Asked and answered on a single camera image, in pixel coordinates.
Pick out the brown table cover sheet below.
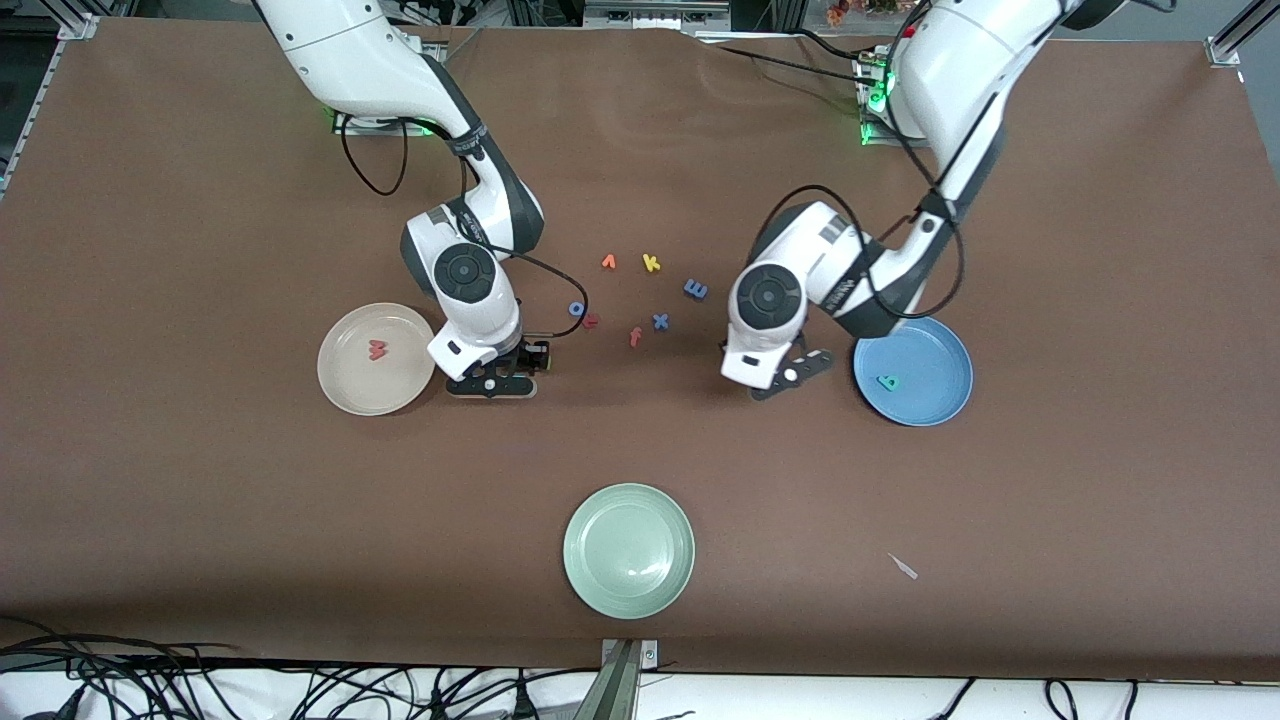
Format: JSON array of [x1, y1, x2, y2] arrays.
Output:
[[0, 15, 1280, 683]]

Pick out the tangled black floor cables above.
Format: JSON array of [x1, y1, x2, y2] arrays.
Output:
[[0, 615, 601, 720]]

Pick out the grey aluminium frame rail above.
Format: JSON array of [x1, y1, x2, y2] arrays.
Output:
[[583, 0, 732, 31]]

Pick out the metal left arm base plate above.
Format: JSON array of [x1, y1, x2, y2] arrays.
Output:
[[857, 50, 936, 149]]

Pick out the pale green round plate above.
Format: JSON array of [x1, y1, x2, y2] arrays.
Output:
[[563, 483, 696, 620]]

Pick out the grey aluminium mast profile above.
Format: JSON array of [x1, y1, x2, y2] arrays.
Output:
[[574, 640, 643, 720]]

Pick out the beige round plate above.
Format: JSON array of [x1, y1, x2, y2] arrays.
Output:
[[317, 302, 438, 417]]

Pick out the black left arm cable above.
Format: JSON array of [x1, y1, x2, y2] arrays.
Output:
[[760, 0, 967, 322]]

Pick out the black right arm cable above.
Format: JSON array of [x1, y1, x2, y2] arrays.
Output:
[[340, 115, 591, 343]]

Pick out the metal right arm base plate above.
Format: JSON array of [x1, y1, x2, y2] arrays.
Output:
[[333, 105, 441, 137]]

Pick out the black base cable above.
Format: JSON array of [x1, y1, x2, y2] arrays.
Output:
[[716, 44, 873, 87]]

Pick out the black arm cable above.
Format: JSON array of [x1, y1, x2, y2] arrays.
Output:
[[340, 115, 591, 343], [760, 0, 967, 322]]

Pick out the blue round plate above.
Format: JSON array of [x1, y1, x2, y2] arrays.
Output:
[[853, 316, 974, 428]]

